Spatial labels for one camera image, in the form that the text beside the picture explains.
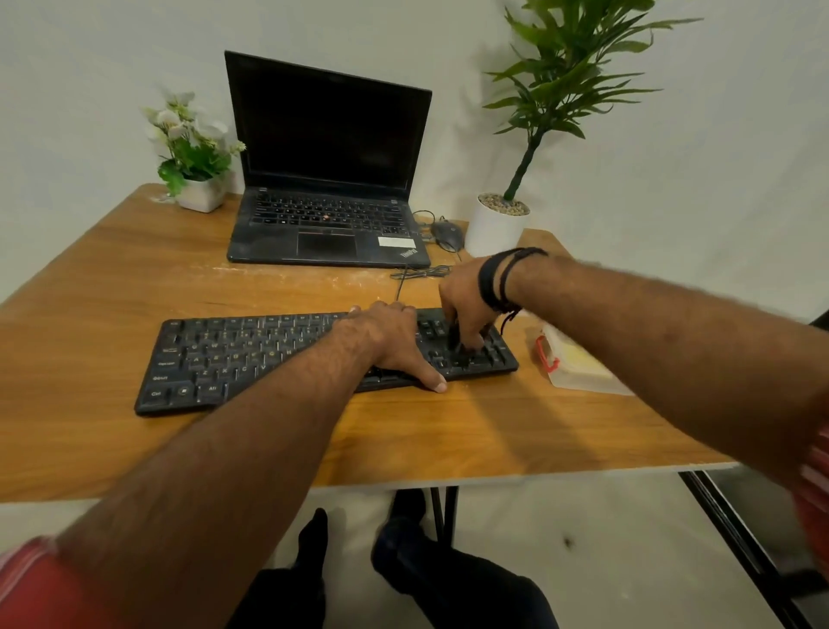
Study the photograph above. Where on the person's left hand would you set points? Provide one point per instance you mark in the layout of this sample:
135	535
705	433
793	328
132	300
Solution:
395	343

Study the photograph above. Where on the person's right hand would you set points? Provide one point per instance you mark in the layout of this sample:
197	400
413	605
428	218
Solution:
466	301

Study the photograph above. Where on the small black brush tool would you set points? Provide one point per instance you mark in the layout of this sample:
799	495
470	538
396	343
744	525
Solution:
463	350

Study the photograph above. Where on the yellow cleaning cloth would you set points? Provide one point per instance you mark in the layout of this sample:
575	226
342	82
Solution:
576	359

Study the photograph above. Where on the clear plastic container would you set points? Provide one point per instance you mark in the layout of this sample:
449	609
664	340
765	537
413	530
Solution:
576	372

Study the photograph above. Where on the black keyboard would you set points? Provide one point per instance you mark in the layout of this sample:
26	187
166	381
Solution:
233	363

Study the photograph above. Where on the person's right forearm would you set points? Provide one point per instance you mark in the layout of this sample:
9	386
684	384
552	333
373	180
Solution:
673	363

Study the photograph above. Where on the person's left forearm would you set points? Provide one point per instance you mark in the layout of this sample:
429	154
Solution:
207	499

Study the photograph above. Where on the person's right leg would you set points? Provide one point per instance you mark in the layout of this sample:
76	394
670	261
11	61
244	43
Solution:
453	583

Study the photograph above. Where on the person's leg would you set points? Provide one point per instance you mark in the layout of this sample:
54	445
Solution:
453	583
285	596

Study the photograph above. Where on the person's left leg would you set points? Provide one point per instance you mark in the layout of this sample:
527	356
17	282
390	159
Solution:
285	596

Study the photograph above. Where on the black wristband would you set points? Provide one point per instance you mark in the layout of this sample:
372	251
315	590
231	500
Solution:
495	282

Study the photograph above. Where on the black computer mouse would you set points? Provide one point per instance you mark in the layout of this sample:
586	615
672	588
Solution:
448	234

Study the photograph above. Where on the tall green plant white pot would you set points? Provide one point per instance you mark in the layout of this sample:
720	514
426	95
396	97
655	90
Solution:
495	230

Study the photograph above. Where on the black laptop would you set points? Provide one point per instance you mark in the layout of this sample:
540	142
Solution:
324	123

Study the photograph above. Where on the small white flower pot plant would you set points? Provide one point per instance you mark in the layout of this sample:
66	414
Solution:
194	162

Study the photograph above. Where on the red right sleeve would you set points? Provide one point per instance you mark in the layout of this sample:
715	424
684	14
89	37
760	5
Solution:
816	499

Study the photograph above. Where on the red sleeve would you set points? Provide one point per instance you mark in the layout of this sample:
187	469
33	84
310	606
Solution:
32	586
816	499

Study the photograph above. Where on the red left sleeve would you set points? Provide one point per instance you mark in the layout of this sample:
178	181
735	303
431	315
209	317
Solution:
32	586

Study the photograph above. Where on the black metal table frame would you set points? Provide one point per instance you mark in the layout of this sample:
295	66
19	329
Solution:
443	512

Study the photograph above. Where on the black window frame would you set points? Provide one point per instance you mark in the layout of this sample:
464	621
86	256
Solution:
745	538

